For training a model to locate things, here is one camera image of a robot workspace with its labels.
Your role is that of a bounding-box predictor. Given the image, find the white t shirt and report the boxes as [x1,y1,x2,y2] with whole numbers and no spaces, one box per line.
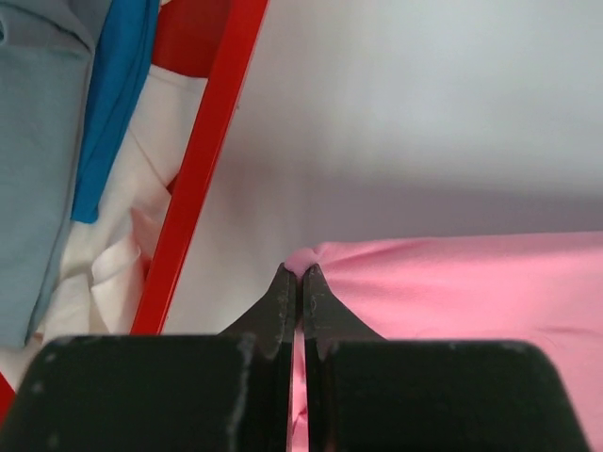
[1,66,207,388]

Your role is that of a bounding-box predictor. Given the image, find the red plastic bin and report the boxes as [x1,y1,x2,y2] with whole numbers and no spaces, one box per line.
[1,1,268,411]

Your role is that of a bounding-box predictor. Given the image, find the pink t shirt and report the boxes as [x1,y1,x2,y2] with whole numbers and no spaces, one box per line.
[285,232,602,451]

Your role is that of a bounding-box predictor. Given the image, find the blue t shirt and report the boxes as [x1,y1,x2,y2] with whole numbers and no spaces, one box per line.
[71,0,160,224]

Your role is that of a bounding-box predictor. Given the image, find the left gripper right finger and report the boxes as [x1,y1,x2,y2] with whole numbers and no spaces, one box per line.
[301,266,590,451]

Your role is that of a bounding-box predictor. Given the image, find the grey t shirt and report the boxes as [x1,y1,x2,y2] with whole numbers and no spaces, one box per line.
[1,1,110,347]

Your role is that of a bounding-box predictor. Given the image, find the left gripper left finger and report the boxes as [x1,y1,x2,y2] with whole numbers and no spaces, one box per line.
[1,268,297,451]

